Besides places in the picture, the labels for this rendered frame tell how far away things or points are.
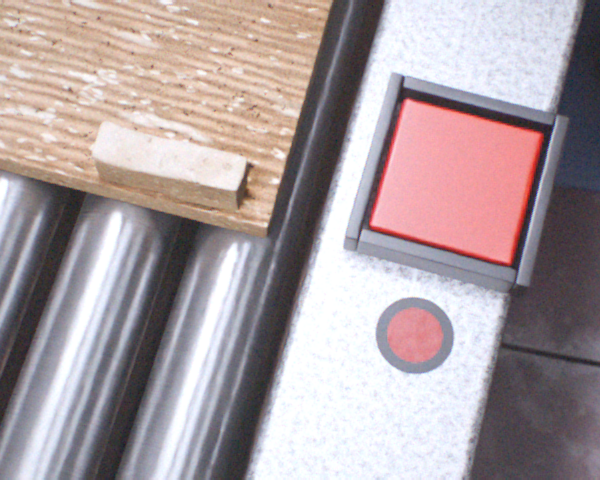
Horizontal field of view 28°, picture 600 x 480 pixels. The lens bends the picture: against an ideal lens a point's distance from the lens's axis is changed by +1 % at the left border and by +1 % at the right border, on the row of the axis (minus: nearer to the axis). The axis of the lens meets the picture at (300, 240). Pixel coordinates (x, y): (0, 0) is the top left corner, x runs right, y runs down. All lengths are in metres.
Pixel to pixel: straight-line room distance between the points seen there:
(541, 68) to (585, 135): 1.00
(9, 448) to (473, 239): 0.20
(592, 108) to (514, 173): 1.06
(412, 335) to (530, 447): 0.95
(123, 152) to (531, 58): 0.19
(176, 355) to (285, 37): 0.14
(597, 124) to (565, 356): 0.29
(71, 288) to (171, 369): 0.05
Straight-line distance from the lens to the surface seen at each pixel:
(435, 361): 0.49
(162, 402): 0.48
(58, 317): 0.49
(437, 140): 0.50
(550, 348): 1.46
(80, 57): 0.51
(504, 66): 0.54
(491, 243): 0.49
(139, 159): 0.46
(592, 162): 1.53
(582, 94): 1.56
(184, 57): 0.51
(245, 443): 0.52
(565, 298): 1.48
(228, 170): 0.46
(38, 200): 0.51
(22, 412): 0.49
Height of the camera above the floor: 1.39
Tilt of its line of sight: 72 degrees down
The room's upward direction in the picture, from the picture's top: 4 degrees clockwise
